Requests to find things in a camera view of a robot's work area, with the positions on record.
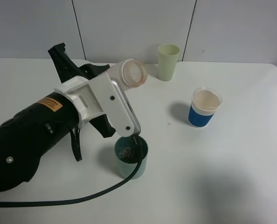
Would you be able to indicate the blue sleeved paper cup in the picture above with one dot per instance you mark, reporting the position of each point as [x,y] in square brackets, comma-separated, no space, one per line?
[205,102]

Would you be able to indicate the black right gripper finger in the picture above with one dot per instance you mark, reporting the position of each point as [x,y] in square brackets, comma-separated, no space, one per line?
[102,125]

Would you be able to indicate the clear plastic drink bottle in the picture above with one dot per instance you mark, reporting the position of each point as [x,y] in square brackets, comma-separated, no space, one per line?
[130,73]

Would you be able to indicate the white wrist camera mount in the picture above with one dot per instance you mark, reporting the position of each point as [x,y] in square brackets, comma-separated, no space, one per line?
[101,95]

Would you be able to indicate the light green tall cup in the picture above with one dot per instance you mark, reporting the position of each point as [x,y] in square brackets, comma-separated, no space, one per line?
[167,59]

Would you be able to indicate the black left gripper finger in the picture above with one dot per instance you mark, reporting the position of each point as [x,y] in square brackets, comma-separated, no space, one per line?
[66,69]

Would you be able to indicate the black gripper body orange label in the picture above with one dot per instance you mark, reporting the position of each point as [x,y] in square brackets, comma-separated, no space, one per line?
[26,137]

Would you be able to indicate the teal green cup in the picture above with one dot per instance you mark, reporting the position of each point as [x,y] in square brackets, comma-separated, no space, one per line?
[127,157]

